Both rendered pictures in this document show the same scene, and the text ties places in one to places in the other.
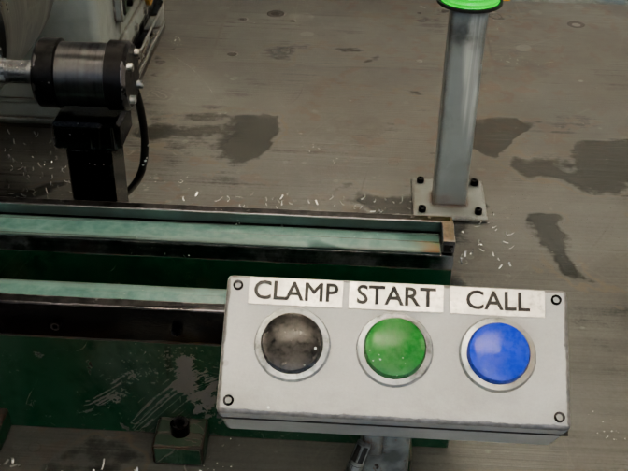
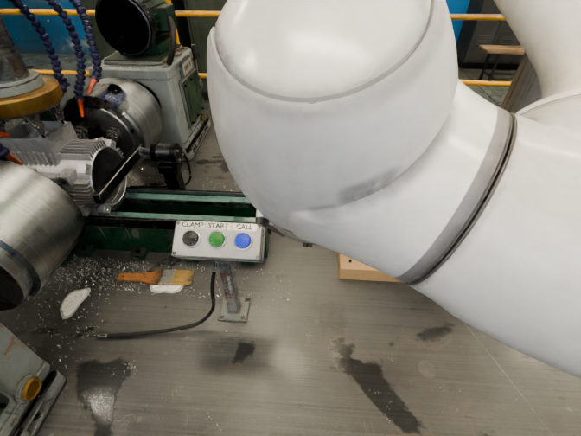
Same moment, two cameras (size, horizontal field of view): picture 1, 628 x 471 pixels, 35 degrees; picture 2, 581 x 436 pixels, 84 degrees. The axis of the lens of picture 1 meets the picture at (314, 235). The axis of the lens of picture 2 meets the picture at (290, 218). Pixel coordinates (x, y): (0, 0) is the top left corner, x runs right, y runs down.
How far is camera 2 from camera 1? 0.22 m
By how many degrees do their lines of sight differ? 7
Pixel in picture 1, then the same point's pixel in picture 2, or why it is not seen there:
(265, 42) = not seen: hidden behind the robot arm
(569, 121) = not seen: hidden behind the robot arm
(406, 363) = (218, 243)
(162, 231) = (188, 197)
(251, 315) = (181, 231)
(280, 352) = (187, 240)
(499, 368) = (241, 245)
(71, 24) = (173, 131)
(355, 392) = (206, 251)
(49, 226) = (157, 196)
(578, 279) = not seen: hidden behind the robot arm
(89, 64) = (165, 150)
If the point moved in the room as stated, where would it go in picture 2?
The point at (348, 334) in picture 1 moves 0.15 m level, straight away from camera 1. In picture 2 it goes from (205, 235) to (223, 189)
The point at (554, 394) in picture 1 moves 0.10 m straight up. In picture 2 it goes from (256, 251) to (252, 210)
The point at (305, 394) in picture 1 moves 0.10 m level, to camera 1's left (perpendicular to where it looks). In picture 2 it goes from (193, 251) to (141, 250)
